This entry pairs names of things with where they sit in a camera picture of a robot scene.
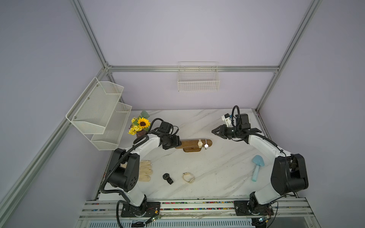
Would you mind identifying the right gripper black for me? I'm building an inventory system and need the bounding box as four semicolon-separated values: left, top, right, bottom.
211;125;240;139

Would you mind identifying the wooden watch stand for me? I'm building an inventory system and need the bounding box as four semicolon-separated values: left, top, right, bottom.
176;139;213;153

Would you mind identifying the cream strap wrist watch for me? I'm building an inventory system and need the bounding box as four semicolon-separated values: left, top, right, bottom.
197;139;203;148

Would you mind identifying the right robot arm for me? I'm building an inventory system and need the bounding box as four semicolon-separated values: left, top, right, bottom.
212;105;309;215

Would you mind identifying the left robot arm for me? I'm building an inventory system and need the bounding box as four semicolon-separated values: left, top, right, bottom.
99;118;182;228

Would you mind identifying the black wrist watch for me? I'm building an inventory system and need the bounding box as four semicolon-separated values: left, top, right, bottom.
163;173;174;185

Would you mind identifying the purple glass vase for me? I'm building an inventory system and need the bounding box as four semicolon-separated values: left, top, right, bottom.
136;130;147;138

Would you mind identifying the yellow sunflower bouquet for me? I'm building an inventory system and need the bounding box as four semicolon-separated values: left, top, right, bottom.
128;110;151;135

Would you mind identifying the lower white mesh shelf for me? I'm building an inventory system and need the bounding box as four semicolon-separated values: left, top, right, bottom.
91;102;132;151

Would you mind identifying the white mesh shelf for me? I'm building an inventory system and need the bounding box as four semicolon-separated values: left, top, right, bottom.
66;78;124;135
91;102;132;151

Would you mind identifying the upper white mesh shelf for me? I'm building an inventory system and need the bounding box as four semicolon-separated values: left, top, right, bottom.
66;78;124;135

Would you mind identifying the white wire wall basket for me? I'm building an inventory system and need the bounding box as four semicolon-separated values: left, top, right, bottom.
178;61;220;92

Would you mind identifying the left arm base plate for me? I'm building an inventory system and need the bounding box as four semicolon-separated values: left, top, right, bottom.
120;201;161;218

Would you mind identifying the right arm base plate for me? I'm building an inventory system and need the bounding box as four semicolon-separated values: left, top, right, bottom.
233;200;274;216

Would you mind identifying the white perforated cable tray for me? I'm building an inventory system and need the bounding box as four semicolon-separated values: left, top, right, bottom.
86;218;255;228

